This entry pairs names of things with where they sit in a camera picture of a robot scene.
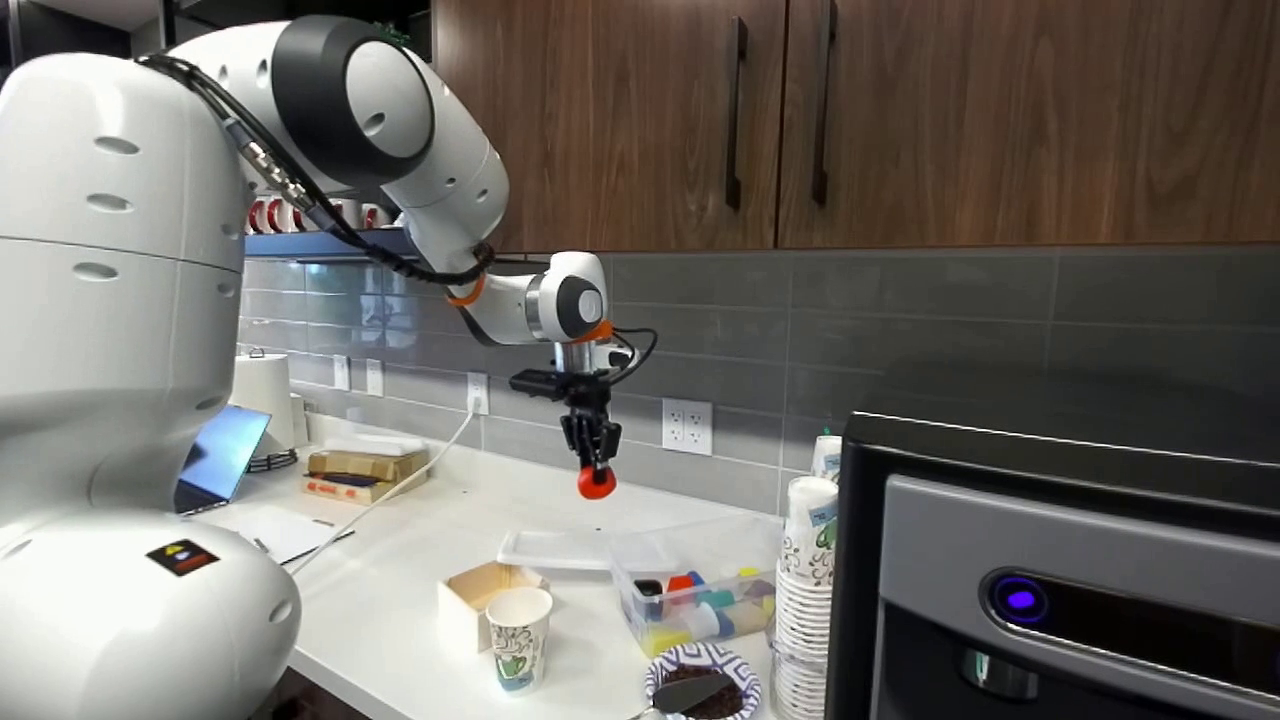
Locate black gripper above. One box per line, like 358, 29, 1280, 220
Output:
556, 370, 626, 473

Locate red round object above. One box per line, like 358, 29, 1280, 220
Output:
575, 459, 621, 502

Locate translucent plastic bin lid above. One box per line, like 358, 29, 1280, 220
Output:
495, 524, 632, 581

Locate clear plastic storage bin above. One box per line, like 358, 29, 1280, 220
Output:
614, 536, 786, 659

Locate patterned paper cup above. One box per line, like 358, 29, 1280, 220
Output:
482, 585, 556, 697

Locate stack of patterned paper cups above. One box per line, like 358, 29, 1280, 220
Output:
781, 477, 846, 672
768, 536, 831, 720

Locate brown flat box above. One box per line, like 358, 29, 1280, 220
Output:
299, 440, 438, 506

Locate blue patterned paper bowl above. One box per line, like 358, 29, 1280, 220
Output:
640, 641, 768, 720

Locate white paper sheets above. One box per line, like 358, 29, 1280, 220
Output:
196, 497, 358, 564

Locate white paper towel roll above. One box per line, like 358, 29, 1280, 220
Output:
233, 346, 311, 473

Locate brown wooden cabinet door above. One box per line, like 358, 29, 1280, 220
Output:
429, 0, 793, 254
777, 0, 1280, 250

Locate blue tablet screen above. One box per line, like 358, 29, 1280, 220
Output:
173, 402, 275, 517

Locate red white lettered sign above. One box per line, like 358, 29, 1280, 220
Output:
241, 194, 403, 239

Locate black silver coffee machine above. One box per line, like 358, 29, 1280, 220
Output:
823, 408, 1280, 720

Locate white cable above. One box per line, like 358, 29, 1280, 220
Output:
285, 390, 491, 573

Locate black cabinet handle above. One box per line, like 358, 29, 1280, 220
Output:
814, 0, 840, 210
726, 16, 753, 214

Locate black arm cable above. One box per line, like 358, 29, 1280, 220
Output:
135, 46, 666, 390

